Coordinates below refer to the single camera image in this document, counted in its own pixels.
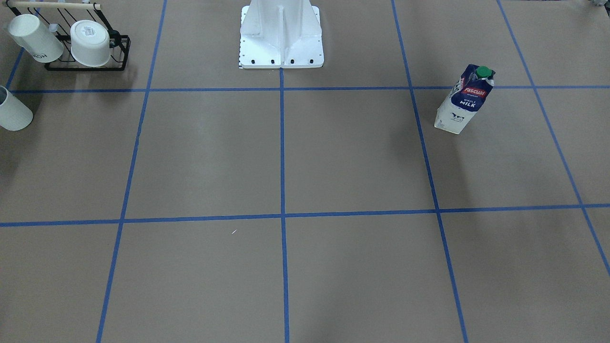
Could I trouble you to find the white mug with handle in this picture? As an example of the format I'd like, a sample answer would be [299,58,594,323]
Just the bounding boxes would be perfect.
[0,86,33,131]

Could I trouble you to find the white upturned cup on rack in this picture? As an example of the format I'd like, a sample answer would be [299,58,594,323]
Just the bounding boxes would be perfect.
[70,20,111,68]

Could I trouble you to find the blue white milk carton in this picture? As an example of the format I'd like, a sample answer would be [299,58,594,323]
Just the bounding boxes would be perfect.
[434,64,496,134]

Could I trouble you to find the black wire cup rack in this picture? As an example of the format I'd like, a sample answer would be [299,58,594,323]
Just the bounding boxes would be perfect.
[2,0,131,71]

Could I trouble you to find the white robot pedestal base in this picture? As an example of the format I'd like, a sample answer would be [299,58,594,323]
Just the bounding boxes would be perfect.
[238,0,325,69]

